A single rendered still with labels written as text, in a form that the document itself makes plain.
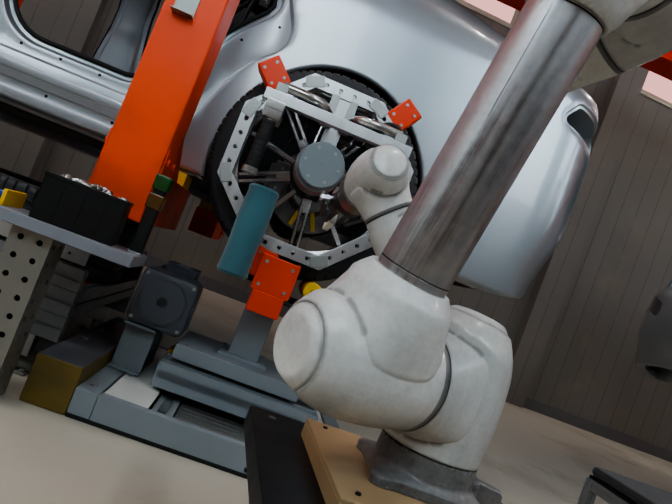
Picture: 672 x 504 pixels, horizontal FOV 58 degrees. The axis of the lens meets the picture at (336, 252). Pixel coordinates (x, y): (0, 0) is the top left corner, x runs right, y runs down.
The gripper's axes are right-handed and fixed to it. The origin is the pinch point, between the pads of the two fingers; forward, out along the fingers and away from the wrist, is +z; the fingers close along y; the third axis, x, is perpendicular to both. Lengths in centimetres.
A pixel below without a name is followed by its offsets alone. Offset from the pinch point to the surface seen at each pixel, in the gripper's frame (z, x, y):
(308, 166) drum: 12.5, -16.8, 8.3
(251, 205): 19.3, -2.6, 18.6
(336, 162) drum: 10.9, -20.5, 1.7
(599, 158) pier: 377, -325, -327
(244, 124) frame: 26.5, -27.4, 28.7
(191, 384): 47, 46, 15
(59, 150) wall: 457, -129, 191
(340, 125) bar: 4.5, -27.8, 4.9
